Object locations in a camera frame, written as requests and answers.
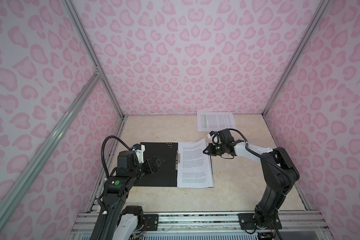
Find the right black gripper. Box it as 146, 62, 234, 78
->
201, 142, 227, 156

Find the blue black file folder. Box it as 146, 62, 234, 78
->
134, 141, 215, 189

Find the green highlighted paper sheet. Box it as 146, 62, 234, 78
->
197, 112, 237, 132

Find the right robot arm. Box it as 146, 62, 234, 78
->
203, 129, 300, 229

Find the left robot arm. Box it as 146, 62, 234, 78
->
91, 151, 165, 240

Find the left diagonal aluminium strut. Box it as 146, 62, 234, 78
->
0, 73, 102, 233

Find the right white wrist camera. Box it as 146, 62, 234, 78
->
208, 131, 220, 145

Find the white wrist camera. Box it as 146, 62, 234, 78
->
208, 131, 220, 145
132, 144, 146, 164

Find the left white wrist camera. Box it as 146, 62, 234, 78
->
132, 144, 146, 164

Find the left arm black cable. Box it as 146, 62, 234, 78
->
100, 135, 131, 179

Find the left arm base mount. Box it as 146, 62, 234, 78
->
118, 206, 159, 232

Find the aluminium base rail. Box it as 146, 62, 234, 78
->
68, 210, 334, 240

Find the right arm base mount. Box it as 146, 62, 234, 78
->
238, 211, 283, 231

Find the left corner aluminium post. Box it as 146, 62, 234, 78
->
61, 0, 125, 119

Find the corner aluminium post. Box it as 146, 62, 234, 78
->
262, 0, 332, 118
61, 0, 125, 119

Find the right corner aluminium post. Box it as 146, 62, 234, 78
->
262, 0, 332, 118

